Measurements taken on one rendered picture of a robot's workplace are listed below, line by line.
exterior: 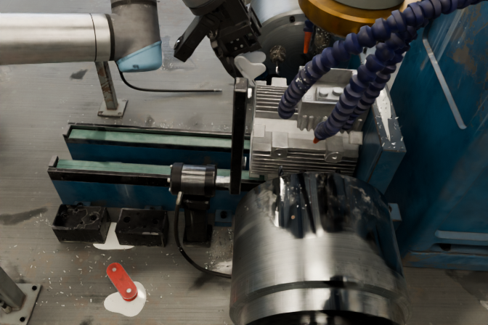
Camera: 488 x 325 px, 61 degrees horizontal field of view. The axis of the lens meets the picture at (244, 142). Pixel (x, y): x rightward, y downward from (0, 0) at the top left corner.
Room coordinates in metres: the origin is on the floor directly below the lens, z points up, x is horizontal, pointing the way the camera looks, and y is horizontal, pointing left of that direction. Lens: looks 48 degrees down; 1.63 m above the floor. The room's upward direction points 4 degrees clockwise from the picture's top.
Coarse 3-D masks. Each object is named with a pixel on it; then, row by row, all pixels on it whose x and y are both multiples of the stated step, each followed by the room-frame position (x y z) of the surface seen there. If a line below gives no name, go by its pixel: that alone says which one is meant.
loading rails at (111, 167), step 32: (96, 128) 0.64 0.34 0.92; (128, 128) 0.64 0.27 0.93; (160, 128) 0.65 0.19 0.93; (64, 160) 0.54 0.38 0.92; (96, 160) 0.61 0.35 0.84; (128, 160) 0.61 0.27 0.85; (160, 160) 0.61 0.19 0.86; (192, 160) 0.61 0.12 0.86; (224, 160) 0.61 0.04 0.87; (64, 192) 0.51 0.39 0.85; (96, 192) 0.51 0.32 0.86; (128, 192) 0.51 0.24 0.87; (160, 192) 0.51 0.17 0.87; (224, 192) 0.51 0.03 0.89; (224, 224) 0.48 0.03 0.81
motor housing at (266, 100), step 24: (264, 96) 0.59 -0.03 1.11; (264, 120) 0.54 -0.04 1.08; (288, 120) 0.55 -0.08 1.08; (264, 144) 0.51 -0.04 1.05; (288, 144) 0.51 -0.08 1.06; (312, 144) 0.51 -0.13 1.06; (264, 168) 0.49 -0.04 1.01; (288, 168) 0.50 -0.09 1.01; (312, 168) 0.49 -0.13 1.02; (336, 168) 0.50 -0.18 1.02
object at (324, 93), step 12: (336, 72) 0.63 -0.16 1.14; (348, 72) 0.63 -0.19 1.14; (324, 84) 0.62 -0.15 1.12; (336, 84) 0.63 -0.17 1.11; (312, 96) 0.55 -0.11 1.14; (324, 96) 0.57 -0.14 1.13; (336, 96) 0.58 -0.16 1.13; (300, 108) 0.54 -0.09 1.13; (312, 108) 0.54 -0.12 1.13; (324, 108) 0.54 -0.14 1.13; (300, 120) 0.54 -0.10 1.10; (312, 120) 0.54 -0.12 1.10; (324, 120) 0.53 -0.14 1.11; (360, 120) 0.54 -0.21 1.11; (348, 132) 0.54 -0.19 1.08
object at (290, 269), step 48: (288, 192) 0.34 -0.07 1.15; (336, 192) 0.34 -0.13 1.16; (240, 240) 0.29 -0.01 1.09; (288, 240) 0.26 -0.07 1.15; (336, 240) 0.26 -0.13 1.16; (384, 240) 0.28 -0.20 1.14; (240, 288) 0.22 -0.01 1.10; (288, 288) 0.21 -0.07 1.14; (336, 288) 0.21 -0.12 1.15; (384, 288) 0.21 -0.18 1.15
